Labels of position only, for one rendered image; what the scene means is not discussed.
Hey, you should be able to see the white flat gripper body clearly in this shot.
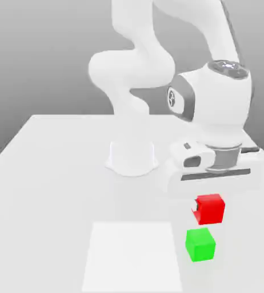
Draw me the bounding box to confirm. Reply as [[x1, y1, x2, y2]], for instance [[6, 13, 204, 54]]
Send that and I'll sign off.
[[167, 168, 261, 199]]

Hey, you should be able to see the small red cube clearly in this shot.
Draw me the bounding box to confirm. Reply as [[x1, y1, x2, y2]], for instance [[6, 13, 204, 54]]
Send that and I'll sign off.
[[191, 193, 226, 225]]

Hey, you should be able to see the small green cube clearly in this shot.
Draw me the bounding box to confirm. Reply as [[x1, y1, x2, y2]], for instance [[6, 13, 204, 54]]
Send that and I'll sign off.
[[185, 227, 217, 263]]

